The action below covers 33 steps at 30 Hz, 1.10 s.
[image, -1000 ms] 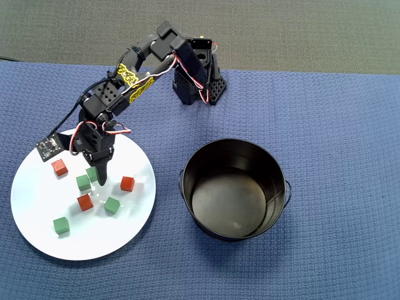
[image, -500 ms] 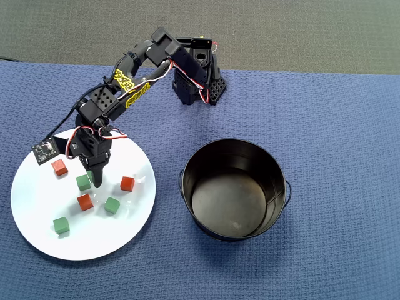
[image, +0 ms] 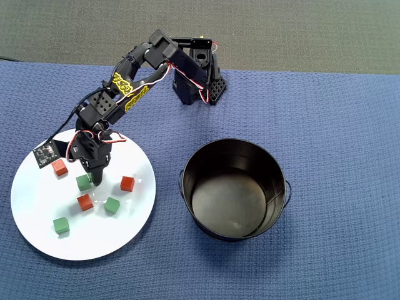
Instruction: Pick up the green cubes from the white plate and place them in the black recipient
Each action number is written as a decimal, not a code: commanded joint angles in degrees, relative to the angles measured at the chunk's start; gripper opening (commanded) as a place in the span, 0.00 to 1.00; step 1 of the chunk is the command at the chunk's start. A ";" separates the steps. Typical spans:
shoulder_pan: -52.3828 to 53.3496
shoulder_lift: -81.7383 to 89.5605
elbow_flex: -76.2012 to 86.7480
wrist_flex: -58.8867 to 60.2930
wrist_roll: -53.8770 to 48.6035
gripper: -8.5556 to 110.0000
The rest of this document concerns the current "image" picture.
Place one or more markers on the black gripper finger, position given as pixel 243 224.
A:
pixel 97 176
pixel 86 169

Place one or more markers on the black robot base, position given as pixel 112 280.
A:
pixel 215 90

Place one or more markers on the white round plate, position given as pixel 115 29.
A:
pixel 125 225

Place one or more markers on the red cube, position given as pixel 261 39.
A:
pixel 127 183
pixel 85 202
pixel 59 167

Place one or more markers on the black metal bucket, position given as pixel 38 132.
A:
pixel 231 203

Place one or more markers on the blue woven table cloth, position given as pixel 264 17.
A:
pixel 312 125

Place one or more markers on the small camera circuit board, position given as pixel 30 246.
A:
pixel 45 154

